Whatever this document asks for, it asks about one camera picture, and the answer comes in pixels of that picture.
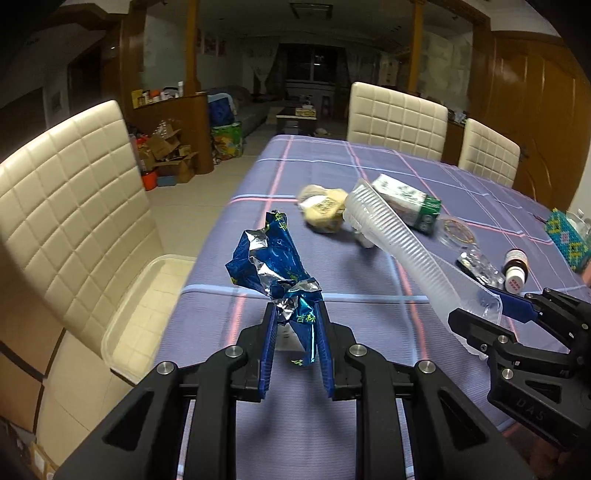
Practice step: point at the wooden partition cabinet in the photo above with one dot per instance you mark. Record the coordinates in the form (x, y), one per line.
(196, 129)

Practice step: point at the colourful printed bag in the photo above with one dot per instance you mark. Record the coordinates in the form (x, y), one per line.
(227, 142)

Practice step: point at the white curtain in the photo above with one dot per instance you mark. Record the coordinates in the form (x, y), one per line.
(264, 69)

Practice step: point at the clear plastic storage box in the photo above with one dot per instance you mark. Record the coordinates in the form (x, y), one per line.
(152, 277)

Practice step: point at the stack of clear plastic cups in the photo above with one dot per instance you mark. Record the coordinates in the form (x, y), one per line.
(406, 244)

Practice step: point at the orange bucket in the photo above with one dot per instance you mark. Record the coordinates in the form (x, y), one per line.
(149, 181)

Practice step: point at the wooden pillar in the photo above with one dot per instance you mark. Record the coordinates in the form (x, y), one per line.
(192, 46)
(416, 46)

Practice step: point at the purple plaid tablecloth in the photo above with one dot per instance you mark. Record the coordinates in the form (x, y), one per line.
(360, 286)

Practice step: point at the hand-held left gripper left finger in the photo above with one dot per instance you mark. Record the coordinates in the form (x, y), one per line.
(268, 360)

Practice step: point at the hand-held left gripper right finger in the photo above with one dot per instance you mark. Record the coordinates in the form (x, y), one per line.
(324, 364)

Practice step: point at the brown bottle with white cap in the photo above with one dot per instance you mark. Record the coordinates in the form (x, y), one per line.
(515, 272)

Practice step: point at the green and white milk carton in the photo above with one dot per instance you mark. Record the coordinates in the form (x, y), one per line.
(406, 198)

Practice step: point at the dark coffee table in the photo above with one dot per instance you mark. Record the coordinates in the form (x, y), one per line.
(296, 121)

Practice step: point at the green beaded tissue box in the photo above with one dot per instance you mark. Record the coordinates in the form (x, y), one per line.
(570, 240)

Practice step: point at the blue foil snack wrapper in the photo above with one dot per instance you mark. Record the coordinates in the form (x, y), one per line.
(263, 258)

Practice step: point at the clear round lid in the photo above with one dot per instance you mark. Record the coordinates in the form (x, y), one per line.
(455, 230)

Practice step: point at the crumpled clear plastic packaging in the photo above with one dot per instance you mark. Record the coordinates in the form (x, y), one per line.
(480, 267)

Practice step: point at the row of bottles and jars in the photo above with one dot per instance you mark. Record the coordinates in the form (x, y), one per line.
(157, 96)

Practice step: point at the cream quilted dining chair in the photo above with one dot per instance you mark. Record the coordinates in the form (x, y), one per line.
(489, 152)
(397, 120)
(69, 194)

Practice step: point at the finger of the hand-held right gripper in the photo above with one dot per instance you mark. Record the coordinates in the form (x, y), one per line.
(508, 304)
(475, 330)

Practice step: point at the grey sofa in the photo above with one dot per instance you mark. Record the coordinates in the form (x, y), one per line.
(251, 108)

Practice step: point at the rectangular ceiling light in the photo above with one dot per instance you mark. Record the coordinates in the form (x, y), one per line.
(304, 10)

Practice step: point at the wooden wall cabinet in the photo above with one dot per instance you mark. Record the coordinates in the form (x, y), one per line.
(535, 115)

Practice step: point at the beige food wrapper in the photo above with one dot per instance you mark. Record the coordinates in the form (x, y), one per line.
(323, 207)

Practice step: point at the dark window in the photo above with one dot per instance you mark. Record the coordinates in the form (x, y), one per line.
(314, 69)

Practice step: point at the pile of cardboard boxes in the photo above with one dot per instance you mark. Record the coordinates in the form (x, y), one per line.
(168, 152)

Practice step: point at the blue bag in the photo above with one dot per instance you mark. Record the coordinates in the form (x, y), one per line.
(220, 110)

